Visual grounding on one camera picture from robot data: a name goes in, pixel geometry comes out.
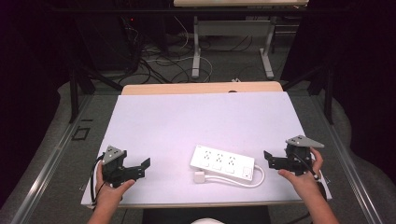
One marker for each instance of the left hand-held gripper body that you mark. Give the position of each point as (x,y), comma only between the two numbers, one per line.
(113,166)

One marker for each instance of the person's dark clothing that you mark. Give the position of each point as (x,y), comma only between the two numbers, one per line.
(205,215)

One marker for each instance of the person's right hand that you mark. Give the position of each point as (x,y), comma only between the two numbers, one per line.
(303,183)

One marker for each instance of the white power plug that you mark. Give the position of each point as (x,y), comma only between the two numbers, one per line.
(199,177)

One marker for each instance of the black metal stand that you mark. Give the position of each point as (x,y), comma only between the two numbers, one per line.
(325,90)
(77,90)

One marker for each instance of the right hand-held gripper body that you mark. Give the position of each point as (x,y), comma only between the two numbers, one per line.
(299,158)

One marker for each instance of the wooden table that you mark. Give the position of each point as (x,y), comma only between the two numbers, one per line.
(186,88)

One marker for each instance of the white table mat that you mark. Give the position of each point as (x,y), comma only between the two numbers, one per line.
(202,124)

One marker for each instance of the white power strip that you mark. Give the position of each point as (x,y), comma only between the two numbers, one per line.
(222,161)

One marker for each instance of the person's left hand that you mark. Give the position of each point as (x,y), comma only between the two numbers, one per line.
(110,193)

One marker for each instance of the black computer tower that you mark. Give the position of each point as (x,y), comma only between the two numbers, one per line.
(104,43)

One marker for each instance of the white metal desk frame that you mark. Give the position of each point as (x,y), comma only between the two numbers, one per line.
(232,29)

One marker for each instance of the aluminium floor rail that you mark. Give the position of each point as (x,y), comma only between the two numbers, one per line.
(46,168)
(345,161)

